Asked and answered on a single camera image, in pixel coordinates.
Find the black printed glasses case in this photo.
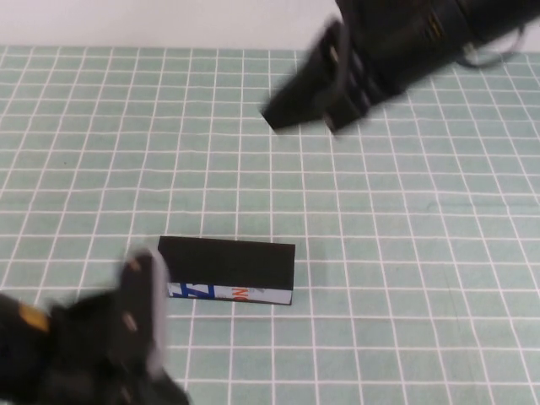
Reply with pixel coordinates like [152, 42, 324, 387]
[158, 235, 296, 305]

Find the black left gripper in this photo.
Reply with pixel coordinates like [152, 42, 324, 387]
[0, 290, 191, 405]

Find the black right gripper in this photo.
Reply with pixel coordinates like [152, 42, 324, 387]
[261, 0, 469, 131]

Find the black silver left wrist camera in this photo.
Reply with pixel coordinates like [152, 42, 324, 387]
[119, 246, 172, 379]

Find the green checked tablecloth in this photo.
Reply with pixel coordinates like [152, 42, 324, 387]
[0, 45, 540, 405]

